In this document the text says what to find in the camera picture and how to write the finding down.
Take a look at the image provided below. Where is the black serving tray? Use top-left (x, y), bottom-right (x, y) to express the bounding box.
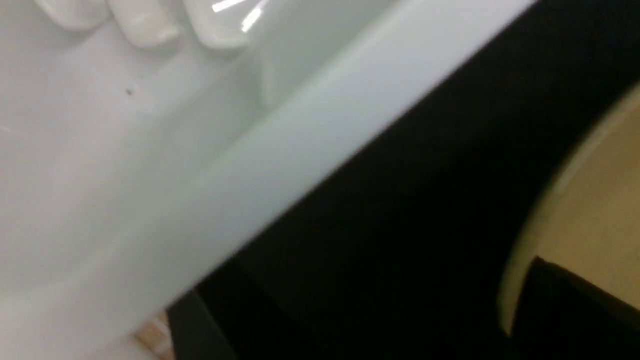
top-left (168, 0), bottom-right (639, 360)

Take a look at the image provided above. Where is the white spoon in tray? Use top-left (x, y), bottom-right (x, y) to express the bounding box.
top-left (182, 0), bottom-right (269, 50)

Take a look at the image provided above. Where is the white spoon long handle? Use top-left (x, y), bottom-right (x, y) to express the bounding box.
top-left (106, 0), bottom-right (182, 49)

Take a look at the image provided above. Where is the white spoon upper tray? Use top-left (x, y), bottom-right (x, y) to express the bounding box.
top-left (34, 0), bottom-right (111, 32)

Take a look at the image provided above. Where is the yellow noodle bowl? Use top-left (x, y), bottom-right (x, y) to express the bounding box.
top-left (496, 86), bottom-right (640, 334)

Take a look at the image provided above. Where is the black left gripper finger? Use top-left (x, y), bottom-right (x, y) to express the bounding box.
top-left (510, 257), bottom-right (640, 360)

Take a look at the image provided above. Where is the white spoon tray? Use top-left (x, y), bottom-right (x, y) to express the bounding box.
top-left (34, 0), bottom-right (111, 32)
top-left (1, 0), bottom-right (533, 360)

